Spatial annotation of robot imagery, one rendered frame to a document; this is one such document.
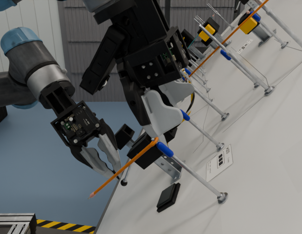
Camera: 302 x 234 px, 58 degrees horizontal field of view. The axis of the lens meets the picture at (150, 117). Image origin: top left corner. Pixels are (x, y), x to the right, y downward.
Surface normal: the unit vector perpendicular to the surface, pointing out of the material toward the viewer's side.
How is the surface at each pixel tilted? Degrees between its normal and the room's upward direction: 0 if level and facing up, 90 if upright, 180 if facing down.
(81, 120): 56
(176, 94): 113
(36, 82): 73
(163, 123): 85
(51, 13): 90
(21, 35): 42
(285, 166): 50
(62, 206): 0
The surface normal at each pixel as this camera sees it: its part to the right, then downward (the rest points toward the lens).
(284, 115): -0.76, -0.64
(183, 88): -0.11, 0.71
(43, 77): 0.04, -0.22
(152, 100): -0.42, 0.26
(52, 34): 0.01, 0.38
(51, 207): 0.00, -0.92
